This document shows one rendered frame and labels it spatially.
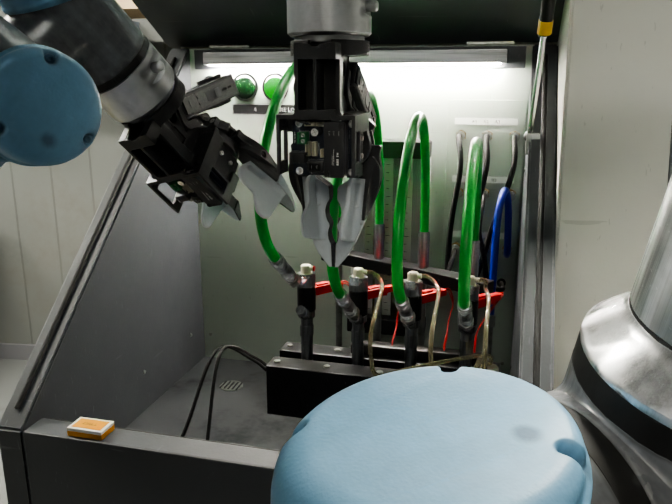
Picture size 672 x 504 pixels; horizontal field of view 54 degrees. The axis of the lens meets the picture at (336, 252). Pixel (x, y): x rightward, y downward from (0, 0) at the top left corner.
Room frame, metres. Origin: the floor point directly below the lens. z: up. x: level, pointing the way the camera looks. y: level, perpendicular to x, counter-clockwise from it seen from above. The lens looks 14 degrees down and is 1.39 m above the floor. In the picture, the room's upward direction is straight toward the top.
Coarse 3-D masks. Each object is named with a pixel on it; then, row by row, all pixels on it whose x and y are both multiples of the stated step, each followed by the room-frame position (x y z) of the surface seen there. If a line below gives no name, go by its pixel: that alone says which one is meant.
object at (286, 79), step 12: (288, 72) 0.89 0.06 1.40; (288, 84) 0.87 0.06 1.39; (276, 96) 0.85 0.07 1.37; (276, 108) 0.83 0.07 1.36; (264, 120) 0.82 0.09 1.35; (264, 132) 0.81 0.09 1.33; (264, 144) 0.80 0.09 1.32; (264, 228) 0.79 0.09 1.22; (264, 240) 0.79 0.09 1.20; (276, 252) 0.82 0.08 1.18
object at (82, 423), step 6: (84, 420) 0.79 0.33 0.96; (90, 420) 0.79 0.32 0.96; (96, 420) 0.79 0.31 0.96; (72, 426) 0.77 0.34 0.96; (78, 426) 0.77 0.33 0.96; (84, 426) 0.77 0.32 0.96; (90, 426) 0.77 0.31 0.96; (96, 426) 0.77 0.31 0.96; (102, 426) 0.77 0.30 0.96; (72, 432) 0.77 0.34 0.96; (78, 432) 0.76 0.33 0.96; (108, 432) 0.77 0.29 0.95; (90, 438) 0.76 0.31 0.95; (96, 438) 0.76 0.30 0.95; (102, 438) 0.76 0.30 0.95
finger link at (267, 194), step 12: (240, 168) 0.71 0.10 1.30; (252, 168) 0.72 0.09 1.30; (240, 180) 0.71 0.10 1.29; (252, 180) 0.72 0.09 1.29; (264, 180) 0.73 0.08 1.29; (252, 192) 0.71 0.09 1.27; (264, 192) 0.72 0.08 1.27; (276, 192) 0.74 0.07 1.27; (288, 192) 0.75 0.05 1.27; (264, 204) 0.72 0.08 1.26; (276, 204) 0.73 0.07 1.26; (288, 204) 0.76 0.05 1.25; (264, 216) 0.71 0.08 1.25
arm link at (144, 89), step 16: (144, 64) 0.62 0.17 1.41; (160, 64) 0.63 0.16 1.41; (128, 80) 0.61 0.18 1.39; (144, 80) 0.62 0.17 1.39; (160, 80) 0.63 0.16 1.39; (112, 96) 0.61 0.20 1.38; (128, 96) 0.62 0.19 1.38; (144, 96) 0.62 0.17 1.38; (160, 96) 0.63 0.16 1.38; (112, 112) 0.63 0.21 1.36; (128, 112) 0.62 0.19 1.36; (144, 112) 0.63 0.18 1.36
